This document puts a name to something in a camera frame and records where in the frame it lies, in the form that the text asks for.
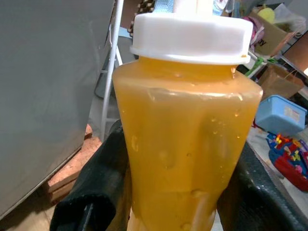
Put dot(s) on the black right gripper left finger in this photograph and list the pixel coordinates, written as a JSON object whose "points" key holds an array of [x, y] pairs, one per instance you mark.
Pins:
{"points": [[96, 178]]}

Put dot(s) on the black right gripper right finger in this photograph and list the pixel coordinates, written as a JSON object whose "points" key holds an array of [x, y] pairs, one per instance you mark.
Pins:
{"points": [[255, 197]]}

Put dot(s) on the orange juice bottle white cap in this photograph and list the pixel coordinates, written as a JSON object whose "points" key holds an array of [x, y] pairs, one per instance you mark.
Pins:
{"points": [[183, 125]]}

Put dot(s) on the brown wooden fridge base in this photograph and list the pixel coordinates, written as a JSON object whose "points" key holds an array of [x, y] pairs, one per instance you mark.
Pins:
{"points": [[77, 163]]}

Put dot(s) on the grey fridge cabinet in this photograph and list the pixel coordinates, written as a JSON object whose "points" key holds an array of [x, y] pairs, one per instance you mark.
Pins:
{"points": [[45, 91]]}

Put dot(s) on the colourful toy pile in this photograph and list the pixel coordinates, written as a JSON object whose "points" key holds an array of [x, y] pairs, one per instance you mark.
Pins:
{"points": [[291, 156]]}

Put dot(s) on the light blue plastic box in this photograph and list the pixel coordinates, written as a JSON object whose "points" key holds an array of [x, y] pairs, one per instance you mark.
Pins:
{"points": [[279, 115]]}

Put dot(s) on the brown paper bag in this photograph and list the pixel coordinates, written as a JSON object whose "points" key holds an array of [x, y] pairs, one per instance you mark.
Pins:
{"points": [[279, 81]]}

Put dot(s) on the white folding chair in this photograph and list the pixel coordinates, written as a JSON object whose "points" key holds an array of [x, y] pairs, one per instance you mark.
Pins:
{"points": [[113, 60]]}

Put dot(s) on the open cardboard box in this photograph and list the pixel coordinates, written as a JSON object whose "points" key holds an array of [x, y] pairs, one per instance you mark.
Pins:
{"points": [[274, 36]]}

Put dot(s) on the pink soft toy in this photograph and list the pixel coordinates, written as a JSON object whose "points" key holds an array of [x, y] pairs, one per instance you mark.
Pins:
{"points": [[255, 29]]}

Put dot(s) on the yellow plush toy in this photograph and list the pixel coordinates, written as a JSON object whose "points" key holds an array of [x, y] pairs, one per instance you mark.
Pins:
{"points": [[267, 13]]}

